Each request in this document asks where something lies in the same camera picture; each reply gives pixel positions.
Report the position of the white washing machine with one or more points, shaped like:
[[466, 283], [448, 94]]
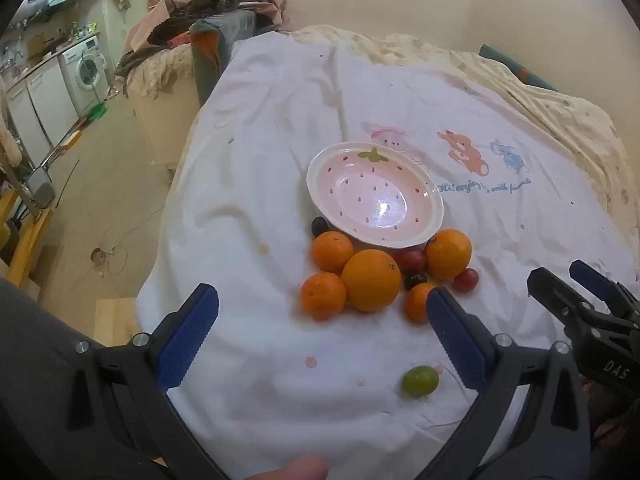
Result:
[[85, 70]]

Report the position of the pink strawberry print plate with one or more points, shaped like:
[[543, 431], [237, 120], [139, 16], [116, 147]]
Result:
[[375, 195]]

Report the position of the white cartoon print blanket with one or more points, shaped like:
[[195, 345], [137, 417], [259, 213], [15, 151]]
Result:
[[280, 125]]

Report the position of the small mandarin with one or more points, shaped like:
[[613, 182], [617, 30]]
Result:
[[332, 251], [323, 296], [416, 302]]

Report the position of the small green fruit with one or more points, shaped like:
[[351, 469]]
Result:
[[420, 381]]

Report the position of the pile of clothes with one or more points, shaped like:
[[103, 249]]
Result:
[[200, 5]]

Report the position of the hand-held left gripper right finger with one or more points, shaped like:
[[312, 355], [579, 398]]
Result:
[[452, 335]]

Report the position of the dark grape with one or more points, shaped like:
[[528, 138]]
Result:
[[415, 280], [319, 226]]

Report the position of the cream patterned bedspread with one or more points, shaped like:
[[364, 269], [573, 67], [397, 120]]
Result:
[[560, 105]]

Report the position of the person's right hand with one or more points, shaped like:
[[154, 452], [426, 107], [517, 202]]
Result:
[[612, 420]]

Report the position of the large orange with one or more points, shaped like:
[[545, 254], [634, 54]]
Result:
[[371, 280]]

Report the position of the cream lace cover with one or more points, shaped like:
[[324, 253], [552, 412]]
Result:
[[155, 72]]

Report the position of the white kitchen cabinets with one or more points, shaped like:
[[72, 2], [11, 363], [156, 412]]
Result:
[[35, 110]]

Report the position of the person's left hand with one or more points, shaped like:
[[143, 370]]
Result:
[[290, 469]]

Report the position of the teal pillow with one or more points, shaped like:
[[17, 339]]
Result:
[[520, 72]]

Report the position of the red cherry tomato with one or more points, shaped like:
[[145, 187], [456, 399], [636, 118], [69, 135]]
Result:
[[466, 280], [410, 260]]

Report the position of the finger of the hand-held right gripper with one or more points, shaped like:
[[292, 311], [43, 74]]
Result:
[[555, 295], [595, 277]]

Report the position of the green dustpan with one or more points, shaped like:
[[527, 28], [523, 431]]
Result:
[[98, 111]]

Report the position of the yellow wooden stool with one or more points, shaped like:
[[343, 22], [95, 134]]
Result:
[[25, 245]]

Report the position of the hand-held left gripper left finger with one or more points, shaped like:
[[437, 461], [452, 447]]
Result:
[[192, 330]]

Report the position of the medium orange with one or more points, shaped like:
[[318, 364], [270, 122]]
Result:
[[448, 253]]

